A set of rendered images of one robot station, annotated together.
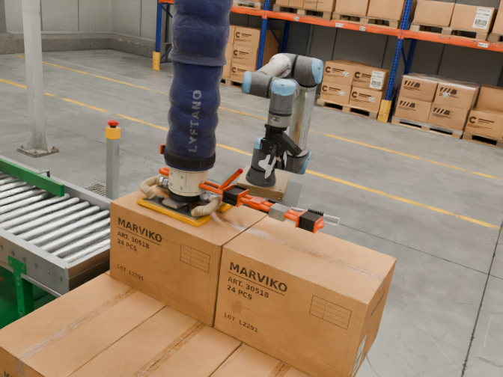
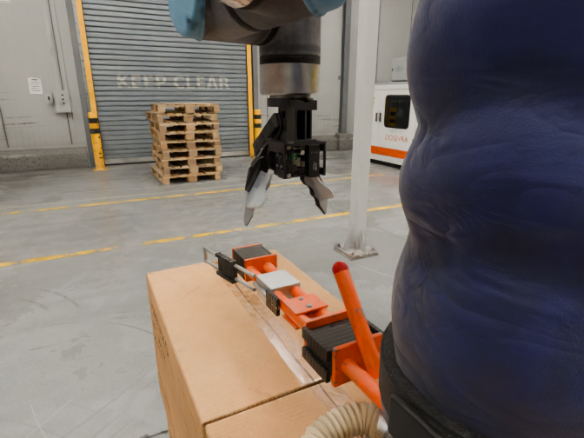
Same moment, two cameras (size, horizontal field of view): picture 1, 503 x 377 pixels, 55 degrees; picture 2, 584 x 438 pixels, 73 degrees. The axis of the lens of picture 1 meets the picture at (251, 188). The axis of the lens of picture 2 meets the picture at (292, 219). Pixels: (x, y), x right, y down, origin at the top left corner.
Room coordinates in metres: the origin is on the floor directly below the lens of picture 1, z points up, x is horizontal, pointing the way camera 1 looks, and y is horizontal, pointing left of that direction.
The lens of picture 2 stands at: (2.33, 0.29, 1.42)
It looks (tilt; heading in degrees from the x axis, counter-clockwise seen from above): 17 degrees down; 215
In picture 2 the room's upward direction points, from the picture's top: straight up
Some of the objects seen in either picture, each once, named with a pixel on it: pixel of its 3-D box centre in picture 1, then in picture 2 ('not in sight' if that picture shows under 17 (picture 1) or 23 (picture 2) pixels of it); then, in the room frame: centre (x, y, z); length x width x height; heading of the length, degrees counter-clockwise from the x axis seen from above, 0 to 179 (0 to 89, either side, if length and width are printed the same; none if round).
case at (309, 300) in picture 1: (303, 293); (254, 374); (1.71, -0.27, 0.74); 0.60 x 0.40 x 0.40; 63
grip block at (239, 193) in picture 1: (235, 195); (341, 344); (1.89, 0.07, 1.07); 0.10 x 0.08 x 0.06; 153
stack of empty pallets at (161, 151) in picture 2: not in sight; (183, 140); (-2.45, -5.53, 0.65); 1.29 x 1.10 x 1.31; 62
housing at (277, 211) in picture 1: (279, 212); (278, 288); (1.79, -0.13, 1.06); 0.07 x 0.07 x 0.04; 63
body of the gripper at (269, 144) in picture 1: (274, 139); (292, 138); (1.83, -0.07, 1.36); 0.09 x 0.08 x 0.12; 62
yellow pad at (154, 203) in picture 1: (173, 206); not in sight; (1.92, 0.33, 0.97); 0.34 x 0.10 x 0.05; 63
